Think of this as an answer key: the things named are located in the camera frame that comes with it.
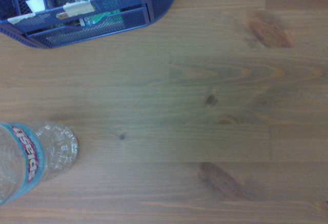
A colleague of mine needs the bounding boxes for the beige masking tape label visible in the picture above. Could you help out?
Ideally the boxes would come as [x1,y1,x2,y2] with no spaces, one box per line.
[7,12,36,25]
[56,0,96,19]

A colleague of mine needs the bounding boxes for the clear plastic water bottle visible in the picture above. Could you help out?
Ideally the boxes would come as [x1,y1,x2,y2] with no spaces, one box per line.
[0,120,79,207]

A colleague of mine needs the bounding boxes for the green printed packet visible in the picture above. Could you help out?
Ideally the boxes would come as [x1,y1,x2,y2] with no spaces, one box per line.
[83,0,122,26]

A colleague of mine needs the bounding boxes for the blue mesh desk organizer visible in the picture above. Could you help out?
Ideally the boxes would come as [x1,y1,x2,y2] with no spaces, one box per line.
[0,0,179,49]

